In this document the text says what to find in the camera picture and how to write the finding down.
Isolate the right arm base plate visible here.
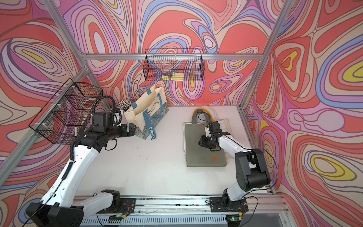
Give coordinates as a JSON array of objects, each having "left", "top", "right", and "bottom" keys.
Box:
[{"left": 205, "top": 196, "right": 249, "bottom": 214}]

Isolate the black wire basket, left wall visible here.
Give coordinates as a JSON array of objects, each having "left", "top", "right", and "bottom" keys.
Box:
[{"left": 28, "top": 79, "right": 103, "bottom": 145}]

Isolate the black wire basket, wall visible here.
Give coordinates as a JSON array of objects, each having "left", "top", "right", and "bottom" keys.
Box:
[
  {"left": 143, "top": 48, "right": 205, "bottom": 82},
  {"left": 28, "top": 79, "right": 103, "bottom": 145}
]

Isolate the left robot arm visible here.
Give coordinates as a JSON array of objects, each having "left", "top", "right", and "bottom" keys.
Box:
[{"left": 26, "top": 123, "right": 136, "bottom": 227}]

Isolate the yellow sticky note pad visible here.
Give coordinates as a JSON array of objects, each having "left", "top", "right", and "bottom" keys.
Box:
[{"left": 170, "top": 72, "right": 184, "bottom": 81}]

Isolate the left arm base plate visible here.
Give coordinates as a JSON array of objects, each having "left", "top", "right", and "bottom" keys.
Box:
[{"left": 98, "top": 197, "right": 136, "bottom": 214}]

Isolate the cream bag with yellow handles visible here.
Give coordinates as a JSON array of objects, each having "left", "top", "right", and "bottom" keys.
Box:
[{"left": 183, "top": 106, "right": 233, "bottom": 151}]

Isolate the clear cup of pencils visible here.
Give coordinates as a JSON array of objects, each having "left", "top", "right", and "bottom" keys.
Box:
[{"left": 119, "top": 99, "right": 132, "bottom": 112}]

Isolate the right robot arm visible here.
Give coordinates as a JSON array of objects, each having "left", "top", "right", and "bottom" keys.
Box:
[{"left": 199, "top": 133, "right": 271, "bottom": 204}]

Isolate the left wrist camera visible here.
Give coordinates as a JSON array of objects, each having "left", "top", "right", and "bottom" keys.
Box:
[{"left": 91, "top": 112, "right": 122, "bottom": 133}]

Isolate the green canvas bag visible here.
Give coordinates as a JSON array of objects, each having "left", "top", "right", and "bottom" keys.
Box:
[{"left": 183, "top": 108, "right": 227, "bottom": 168}]

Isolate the black wire basket, back wall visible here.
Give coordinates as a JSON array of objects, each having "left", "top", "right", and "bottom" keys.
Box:
[{"left": 143, "top": 48, "right": 205, "bottom": 82}]

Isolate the cream bag with blue handles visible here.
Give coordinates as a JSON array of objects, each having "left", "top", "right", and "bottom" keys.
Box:
[{"left": 124, "top": 85, "right": 169, "bottom": 140}]

